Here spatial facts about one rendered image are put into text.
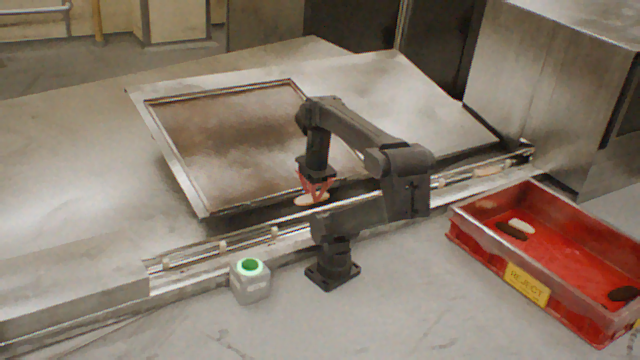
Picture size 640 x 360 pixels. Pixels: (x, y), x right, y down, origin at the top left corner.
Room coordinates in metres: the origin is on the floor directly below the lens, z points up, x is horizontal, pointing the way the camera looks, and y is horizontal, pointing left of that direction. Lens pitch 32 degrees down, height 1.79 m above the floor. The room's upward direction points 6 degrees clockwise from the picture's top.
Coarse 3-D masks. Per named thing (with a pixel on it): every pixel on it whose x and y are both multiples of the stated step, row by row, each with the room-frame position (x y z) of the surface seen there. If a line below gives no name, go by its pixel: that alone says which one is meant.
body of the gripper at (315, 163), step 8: (312, 152) 1.24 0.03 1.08; (320, 152) 1.24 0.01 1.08; (328, 152) 1.26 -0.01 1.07; (296, 160) 1.28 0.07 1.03; (304, 160) 1.27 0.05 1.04; (312, 160) 1.24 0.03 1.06; (320, 160) 1.24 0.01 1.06; (304, 168) 1.25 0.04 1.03; (312, 168) 1.24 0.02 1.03; (320, 168) 1.24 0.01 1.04; (328, 168) 1.26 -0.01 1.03; (312, 176) 1.22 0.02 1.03; (320, 176) 1.22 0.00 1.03; (328, 176) 1.23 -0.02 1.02; (336, 176) 1.24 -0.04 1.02
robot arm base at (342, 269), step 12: (324, 252) 1.09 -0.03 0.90; (348, 252) 1.10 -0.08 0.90; (312, 264) 1.12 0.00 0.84; (324, 264) 1.09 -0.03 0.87; (336, 264) 1.08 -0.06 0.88; (348, 264) 1.10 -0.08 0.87; (312, 276) 1.08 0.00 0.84; (324, 276) 1.08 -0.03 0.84; (336, 276) 1.08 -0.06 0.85; (348, 276) 1.09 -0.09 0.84; (324, 288) 1.05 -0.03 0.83
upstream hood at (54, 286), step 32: (32, 256) 0.96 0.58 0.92; (64, 256) 0.97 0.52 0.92; (96, 256) 0.98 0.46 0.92; (128, 256) 0.99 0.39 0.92; (0, 288) 0.86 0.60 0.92; (32, 288) 0.86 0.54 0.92; (64, 288) 0.87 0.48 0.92; (96, 288) 0.88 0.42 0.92; (128, 288) 0.91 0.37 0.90; (0, 320) 0.78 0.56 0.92; (32, 320) 0.81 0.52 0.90; (64, 320) 0.84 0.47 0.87
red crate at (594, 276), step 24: (504, 216) 1.44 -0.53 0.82; (528, 216) 1.45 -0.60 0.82; (456, 240) 1.28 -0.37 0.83; (528, 240) 1.33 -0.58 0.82; (552, 240) 1.35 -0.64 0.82; (504, 264) 1.17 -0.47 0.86; (552, 264) 1.24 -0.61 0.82; (576, 264) 1.25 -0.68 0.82; (600, 264) 1.26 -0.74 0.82; (600, 288) 1.17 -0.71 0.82; (552, 312) 1.05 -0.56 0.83; (600, 336) 0.97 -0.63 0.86
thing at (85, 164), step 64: (192, 64) 2.30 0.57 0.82; (256, 64) 2.38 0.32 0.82; (0, 128) 1.63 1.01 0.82; (64, 128) 1.67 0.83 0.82; (128, 128) 1.72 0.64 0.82; (0, 192) 1.30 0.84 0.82; (64, 192) 1.33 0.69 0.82; (128, 192) 1.36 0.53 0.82; (0, 256) 1.05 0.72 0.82; (128, 320) 0.90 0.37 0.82
